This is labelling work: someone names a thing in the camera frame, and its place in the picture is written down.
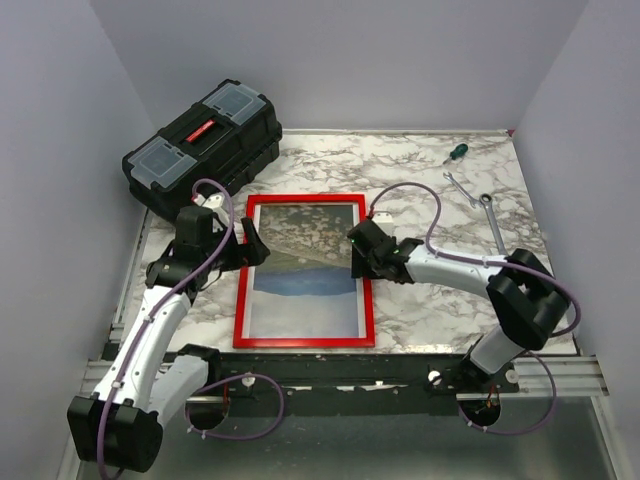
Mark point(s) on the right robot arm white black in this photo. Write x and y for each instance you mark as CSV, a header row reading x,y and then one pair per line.
x,y
527,300

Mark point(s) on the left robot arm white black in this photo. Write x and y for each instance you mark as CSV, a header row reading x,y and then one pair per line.
x,y
121,423

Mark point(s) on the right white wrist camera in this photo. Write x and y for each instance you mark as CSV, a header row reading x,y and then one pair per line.
x,y
384,220

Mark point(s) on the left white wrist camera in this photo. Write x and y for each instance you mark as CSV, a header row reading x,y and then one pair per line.
x,y
213,202

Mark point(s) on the landscape photo print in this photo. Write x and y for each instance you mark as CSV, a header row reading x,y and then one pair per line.
x,y
304,289

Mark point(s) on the black plastic toolbox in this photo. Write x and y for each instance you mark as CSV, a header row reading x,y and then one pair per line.
x,y
228,136

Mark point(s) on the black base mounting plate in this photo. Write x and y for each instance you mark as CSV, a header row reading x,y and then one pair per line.
x,y
331,384

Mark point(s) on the small silver open wrench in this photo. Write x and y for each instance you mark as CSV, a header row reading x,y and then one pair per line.
x,y
449,177

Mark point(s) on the aluminium rail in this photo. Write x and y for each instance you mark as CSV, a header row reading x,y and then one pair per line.
x,y
574,376

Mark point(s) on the silver ratchet wrench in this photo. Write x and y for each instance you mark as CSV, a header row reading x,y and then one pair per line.
x,y
486,201

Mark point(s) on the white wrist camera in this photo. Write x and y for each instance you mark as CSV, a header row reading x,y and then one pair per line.
x,y
384,220
213,202

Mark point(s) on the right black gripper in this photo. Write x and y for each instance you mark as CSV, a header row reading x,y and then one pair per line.
x,y
359,268

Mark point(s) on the green handled screwdriver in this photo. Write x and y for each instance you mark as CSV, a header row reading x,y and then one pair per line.
x,y
457,153

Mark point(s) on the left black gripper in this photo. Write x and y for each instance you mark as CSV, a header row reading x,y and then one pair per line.
x,y
251,253

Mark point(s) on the red wooden picture frame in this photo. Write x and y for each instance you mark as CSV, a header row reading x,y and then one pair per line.
x,y
241,341

